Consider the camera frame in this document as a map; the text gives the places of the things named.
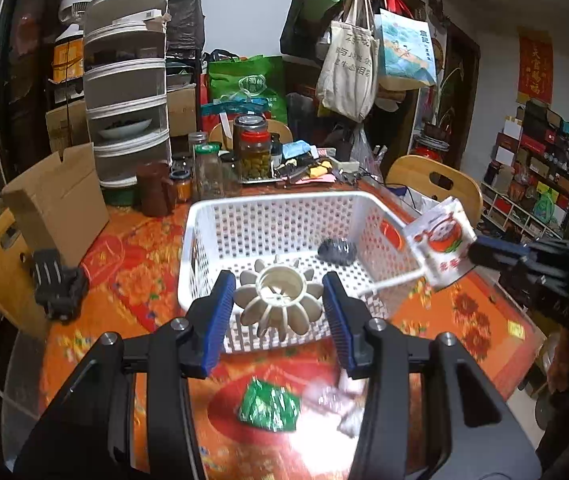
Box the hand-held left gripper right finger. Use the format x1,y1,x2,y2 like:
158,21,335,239
322,271,541,480

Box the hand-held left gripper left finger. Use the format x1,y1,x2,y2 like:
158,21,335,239
12,270,236,480

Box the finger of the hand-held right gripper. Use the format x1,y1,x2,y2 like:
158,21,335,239
467,236,531,273

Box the white red snack packet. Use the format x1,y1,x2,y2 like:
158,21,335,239
405,197,478,288

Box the cream flower-shaped toy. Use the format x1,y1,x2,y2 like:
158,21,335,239
234,255,325,338

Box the white plastic basket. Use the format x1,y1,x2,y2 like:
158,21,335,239
177,191,438,353

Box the person's right forearm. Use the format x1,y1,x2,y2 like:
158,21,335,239
545,330,569,396

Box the dark grey soft toy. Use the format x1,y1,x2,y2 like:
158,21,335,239
317,237,358,266

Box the clear plastic packet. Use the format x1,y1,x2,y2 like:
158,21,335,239
305,370,368,438

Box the red orange printed tablecloth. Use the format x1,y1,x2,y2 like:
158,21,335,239
2,180,545,480

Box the shelf of boxes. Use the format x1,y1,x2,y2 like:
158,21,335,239
479,100,569,241

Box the green snack packet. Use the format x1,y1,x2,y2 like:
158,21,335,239
238,379,301,432

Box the wooden chair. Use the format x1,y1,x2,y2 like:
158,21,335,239
0,207,52,341
385,155,484,228
208,120,294,151

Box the potted plant red pot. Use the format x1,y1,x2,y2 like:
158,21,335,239
415,67,465,161

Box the small jar orange contents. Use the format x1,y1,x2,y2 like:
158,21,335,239
170,170,192,203

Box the brown jug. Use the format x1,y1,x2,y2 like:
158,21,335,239
136,162,178,217

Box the glass jar green lid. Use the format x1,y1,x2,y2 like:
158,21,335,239
193,143,225,200

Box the white small box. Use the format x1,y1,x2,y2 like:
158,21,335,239
329,155,360,173

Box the pickle jar red lid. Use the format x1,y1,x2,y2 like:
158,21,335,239
234,115,272,182

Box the light blue packet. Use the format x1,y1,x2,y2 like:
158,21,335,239
282,140,313,158

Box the brown cardboard box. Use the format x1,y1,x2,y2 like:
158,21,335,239
2,142,111,268

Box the white bowl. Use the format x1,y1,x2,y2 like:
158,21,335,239
97,119,152,141

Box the blue white paper bag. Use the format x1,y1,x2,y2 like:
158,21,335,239
377,7,438,91

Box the beige canvas tote bag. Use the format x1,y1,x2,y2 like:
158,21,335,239
315,20,380,123

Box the green shopping bag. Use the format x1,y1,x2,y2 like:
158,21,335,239
207,55,286,126

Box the grey tiered mesh rack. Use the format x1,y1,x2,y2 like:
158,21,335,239
83,0,172,191

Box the black hanging bag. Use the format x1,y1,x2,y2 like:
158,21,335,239
279,0,333,58

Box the black plastic bag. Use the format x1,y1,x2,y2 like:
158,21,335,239
166,0,206,51

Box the white fan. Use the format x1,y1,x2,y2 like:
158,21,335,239
57,0,102,41

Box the black plastic mount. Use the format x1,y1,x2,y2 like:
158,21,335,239
32,249,90,320

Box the red wall poster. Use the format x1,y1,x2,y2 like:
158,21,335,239
517,30,554,106

